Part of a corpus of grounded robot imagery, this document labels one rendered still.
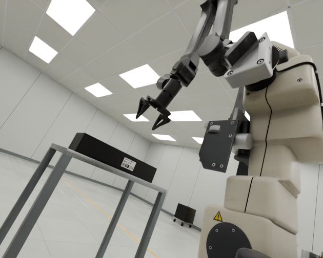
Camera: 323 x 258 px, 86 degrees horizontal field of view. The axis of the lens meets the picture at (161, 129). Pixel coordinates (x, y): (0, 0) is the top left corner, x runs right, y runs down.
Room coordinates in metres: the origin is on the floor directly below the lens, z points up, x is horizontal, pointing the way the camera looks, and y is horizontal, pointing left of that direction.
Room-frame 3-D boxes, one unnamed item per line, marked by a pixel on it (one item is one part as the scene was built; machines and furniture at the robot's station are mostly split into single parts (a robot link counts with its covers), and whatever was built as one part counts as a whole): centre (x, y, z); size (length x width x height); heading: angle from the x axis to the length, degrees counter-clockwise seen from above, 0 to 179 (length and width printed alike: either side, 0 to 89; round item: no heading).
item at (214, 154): (0.55, -0.28, 0.99); 0.28 x 0.16 x 0.22; 126
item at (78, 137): (1.20, 0.20, 0.86); 0.57 x 0.17 x 0.11; 126
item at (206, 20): (0.56, 0.00, 1.40); 0.11 x 0.06 x 0.43; 126
